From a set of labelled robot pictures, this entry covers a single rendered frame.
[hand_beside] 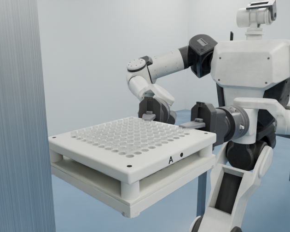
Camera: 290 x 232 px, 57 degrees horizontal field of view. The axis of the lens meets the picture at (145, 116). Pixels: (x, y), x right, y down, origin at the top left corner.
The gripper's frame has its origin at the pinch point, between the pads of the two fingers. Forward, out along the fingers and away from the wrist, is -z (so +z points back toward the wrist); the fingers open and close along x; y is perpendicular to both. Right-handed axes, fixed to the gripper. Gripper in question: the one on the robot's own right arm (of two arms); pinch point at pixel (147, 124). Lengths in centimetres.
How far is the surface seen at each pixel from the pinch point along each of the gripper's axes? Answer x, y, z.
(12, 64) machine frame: -14.5, 7.1, -40.5
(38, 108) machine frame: -10.1, 5.6, -38.9
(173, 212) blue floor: 104, -4, 134
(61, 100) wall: 47, 182, 323
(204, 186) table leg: 64, -24, 102
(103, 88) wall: 33, 133, 385
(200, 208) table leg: 79, -22, 102
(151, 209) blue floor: 104, 14, 136
